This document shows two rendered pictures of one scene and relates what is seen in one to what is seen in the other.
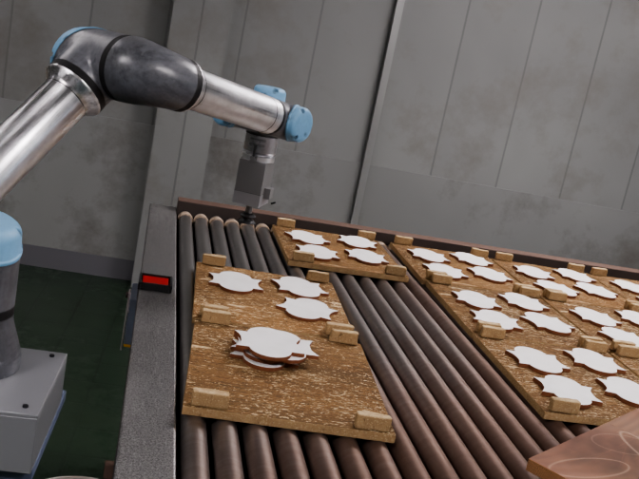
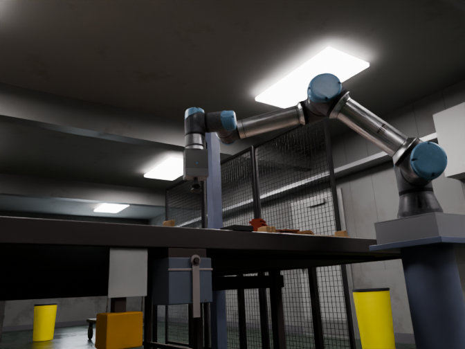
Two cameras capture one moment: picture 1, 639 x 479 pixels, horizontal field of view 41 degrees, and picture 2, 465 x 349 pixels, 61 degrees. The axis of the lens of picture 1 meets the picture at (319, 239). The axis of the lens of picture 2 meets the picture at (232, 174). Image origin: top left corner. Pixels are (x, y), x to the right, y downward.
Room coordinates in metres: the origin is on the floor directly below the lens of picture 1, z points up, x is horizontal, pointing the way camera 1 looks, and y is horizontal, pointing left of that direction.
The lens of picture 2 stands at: (2.40, 1.48, 0.74)
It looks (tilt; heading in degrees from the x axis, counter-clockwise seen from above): 16 degrees up; 245
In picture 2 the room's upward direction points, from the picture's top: 3 degrees counter-clockwise
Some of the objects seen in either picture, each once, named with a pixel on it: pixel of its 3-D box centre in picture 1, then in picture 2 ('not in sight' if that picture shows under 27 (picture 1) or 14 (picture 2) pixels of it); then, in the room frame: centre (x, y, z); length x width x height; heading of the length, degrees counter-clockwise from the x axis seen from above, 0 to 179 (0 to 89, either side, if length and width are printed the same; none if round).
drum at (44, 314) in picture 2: not in sight; (44, 321); (2.41, -7.19, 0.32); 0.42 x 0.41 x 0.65; 100
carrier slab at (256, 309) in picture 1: (269, 300); not in sight; (1.89, 0.09, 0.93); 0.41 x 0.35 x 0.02; 10
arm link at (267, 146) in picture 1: (260, 144); (195, 142); (1.93, 0.18, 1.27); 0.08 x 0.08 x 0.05
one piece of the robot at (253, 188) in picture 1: (259, 180); (195, 163); (1.93, 0.16, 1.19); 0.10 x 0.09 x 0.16; 81
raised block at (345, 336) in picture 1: (344, 336); not in sight; (1.68, -0.09, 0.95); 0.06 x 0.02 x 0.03; 98
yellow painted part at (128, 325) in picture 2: not in sight; (120, 296); (2.23, 0.44, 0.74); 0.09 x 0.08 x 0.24; 12
